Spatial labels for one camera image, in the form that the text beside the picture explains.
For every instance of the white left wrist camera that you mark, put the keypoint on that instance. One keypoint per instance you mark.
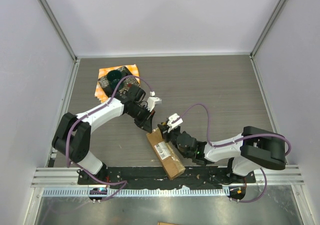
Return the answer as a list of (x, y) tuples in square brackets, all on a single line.
[(152, 101)]

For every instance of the orange checkered cloth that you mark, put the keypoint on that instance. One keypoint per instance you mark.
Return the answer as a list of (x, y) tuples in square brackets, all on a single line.
[(102, 71)]

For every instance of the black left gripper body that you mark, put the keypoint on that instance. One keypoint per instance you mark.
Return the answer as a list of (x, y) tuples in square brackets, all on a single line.
[(140, 114)]

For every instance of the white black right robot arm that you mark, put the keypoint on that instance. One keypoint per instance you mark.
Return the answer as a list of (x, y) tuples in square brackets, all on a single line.
[(252, 149)]

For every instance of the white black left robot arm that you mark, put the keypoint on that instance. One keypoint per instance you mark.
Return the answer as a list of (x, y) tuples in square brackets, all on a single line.
[(73, 135)]

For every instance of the cardboard box on floor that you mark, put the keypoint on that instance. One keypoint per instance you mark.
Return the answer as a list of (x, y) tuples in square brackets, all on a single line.
[(166, 223)]

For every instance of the brown cardboard express box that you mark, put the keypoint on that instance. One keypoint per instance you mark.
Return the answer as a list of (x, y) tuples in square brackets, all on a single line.
[(170, 162)]

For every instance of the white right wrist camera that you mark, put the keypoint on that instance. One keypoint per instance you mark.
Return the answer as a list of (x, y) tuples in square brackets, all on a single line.
[(174, 121)]

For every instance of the dark green round bowl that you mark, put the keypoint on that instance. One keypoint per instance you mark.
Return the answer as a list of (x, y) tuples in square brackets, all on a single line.
[(113, 77)]

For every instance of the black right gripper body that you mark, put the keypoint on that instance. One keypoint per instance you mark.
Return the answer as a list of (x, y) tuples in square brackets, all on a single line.
[(172, 136)]

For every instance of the black patterned tray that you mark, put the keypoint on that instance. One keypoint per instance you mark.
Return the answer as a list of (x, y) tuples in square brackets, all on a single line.
[(125, 84)]

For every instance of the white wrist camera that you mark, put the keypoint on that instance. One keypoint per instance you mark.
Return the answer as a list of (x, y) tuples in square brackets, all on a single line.
[(174, 121), (152, 101)]

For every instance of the aluminium frame rail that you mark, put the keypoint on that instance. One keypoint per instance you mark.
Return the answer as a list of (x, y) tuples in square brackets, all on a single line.
[(63, 177)]

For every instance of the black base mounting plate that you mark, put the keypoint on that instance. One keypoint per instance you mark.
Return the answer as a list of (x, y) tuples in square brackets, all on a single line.
[(155, 177)]

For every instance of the white slotted cable duct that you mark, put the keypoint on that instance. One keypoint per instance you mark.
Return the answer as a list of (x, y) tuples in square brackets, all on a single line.
[(125, 193)]

